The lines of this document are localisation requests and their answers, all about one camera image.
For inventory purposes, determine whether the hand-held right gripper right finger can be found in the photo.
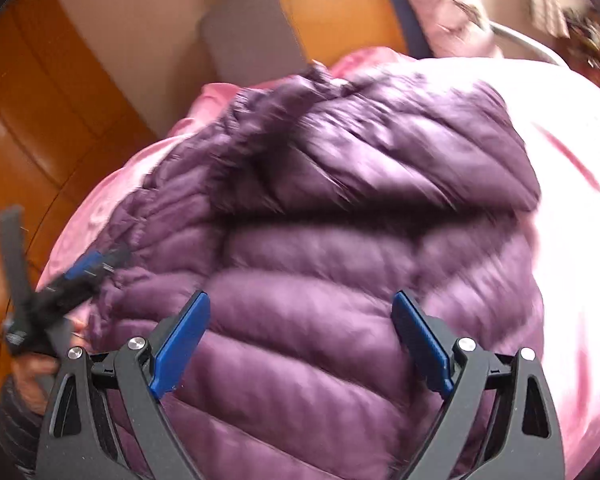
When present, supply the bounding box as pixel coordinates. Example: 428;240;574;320
390;290;566;480

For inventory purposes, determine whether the dark blurry object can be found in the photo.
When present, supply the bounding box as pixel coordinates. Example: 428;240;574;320
562;5;600;70

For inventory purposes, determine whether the purple down jacket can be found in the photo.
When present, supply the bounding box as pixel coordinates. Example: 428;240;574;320
87;62;546;480

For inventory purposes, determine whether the person's left hand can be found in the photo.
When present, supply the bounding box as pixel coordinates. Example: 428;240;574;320
10;317;90;403

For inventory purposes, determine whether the grey orange padded headboard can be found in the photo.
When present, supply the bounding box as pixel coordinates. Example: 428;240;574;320
197;0;436;86

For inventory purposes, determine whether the white metal rail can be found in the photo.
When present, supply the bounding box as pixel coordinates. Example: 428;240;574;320
485;20;567;68

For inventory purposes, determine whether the pink blanket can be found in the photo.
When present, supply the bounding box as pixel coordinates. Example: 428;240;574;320
35;47;600;480

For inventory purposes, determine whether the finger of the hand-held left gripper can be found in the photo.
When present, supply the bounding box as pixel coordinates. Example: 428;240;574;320
0;204;36;313
40;245;134;312

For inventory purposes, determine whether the pink pillow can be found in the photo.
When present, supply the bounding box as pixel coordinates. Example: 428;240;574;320
390;0;506;61

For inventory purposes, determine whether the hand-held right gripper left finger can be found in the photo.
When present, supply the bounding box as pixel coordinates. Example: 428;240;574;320
35;290;212;480

